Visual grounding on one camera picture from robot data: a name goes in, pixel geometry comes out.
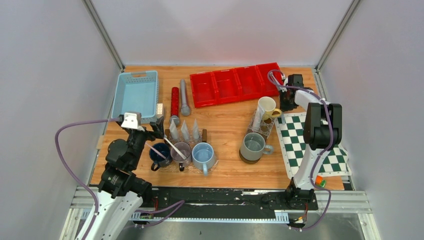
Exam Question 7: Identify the white toothbrush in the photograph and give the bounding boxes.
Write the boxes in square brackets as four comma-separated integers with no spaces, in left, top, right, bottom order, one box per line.
[163,136,187,160]

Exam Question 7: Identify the cream yellow mug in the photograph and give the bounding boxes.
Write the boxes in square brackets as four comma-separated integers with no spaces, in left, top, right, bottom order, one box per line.
[257,96,283,121]

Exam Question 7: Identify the dark blue mug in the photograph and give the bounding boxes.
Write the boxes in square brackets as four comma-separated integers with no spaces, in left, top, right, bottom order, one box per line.
[149,143,173,172]

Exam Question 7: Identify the grey toothpaste tube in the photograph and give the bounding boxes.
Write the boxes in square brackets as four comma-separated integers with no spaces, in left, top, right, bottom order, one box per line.
[180,120,190,141]

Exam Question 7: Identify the purple grey mug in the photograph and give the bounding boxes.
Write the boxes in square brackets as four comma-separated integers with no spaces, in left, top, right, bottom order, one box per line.
[170,141,192,172]

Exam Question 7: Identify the clear textured plastic sheet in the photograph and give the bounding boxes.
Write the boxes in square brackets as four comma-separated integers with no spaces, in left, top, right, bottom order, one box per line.
[245,110,275,141]

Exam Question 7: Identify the light blue mug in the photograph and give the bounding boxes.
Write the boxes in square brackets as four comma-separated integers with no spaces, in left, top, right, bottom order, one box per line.
[191,142,216,176]

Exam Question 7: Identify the grey green mug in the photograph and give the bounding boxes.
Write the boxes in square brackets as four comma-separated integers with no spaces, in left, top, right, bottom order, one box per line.
[239,132,274,164]

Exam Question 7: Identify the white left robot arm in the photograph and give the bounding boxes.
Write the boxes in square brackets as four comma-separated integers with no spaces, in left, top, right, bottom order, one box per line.
[76,113,165,240]

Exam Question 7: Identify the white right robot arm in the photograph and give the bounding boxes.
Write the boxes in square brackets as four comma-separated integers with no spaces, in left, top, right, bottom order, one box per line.
[279,74,343,209]

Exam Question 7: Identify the brown oval wooden tray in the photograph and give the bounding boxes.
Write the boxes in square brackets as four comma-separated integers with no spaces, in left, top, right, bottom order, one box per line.
[239,110,274,164]

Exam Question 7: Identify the white toy brick block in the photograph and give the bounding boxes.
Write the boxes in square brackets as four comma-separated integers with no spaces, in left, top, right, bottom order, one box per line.
[156,103,165,115]

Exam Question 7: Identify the green white chessboard mat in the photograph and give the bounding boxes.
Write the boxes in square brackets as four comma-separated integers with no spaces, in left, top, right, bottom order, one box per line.
[274,112,352,178]

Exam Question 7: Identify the silver microphone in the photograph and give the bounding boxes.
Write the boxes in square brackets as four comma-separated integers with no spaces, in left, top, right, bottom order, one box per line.
[179,79,191,117]

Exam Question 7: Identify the red glitter microphone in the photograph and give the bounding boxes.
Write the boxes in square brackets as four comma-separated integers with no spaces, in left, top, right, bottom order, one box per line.
[169,87,180,126]

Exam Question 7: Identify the light blue plastic basket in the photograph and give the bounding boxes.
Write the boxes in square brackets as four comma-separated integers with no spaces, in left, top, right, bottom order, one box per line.
[111,70,159,124]

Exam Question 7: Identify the red bin with clear sheet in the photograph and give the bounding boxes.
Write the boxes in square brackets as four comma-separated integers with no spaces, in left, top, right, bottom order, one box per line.
[212,68,241,105]

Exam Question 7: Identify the orange green tape roll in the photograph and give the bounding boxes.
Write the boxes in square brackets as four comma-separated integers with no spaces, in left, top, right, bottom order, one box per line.
[315,175,327,188]

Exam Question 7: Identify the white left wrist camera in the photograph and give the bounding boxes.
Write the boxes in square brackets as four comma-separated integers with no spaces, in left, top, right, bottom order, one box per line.
[120,111,145,132]

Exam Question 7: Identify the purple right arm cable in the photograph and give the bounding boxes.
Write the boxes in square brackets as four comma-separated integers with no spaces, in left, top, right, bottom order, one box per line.
[266,69,333,232]

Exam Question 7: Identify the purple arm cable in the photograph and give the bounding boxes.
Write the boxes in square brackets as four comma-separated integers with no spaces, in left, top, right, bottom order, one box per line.
[54,117,186,240]
[266,69,333,232]

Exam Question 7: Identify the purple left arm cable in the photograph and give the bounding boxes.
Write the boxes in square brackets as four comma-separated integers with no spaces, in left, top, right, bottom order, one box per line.
[54,117,186,240]

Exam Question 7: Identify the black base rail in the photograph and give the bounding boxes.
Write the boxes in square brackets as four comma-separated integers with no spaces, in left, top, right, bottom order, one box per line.
[140,187,318,219]

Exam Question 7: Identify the aluminium corner frame post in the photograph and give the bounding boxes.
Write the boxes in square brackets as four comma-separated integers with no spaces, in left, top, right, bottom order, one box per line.
[315,0,362,72]

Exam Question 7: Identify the left aluminium frame post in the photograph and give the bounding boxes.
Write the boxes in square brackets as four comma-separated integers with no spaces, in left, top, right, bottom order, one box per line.
[82,0,125,73]

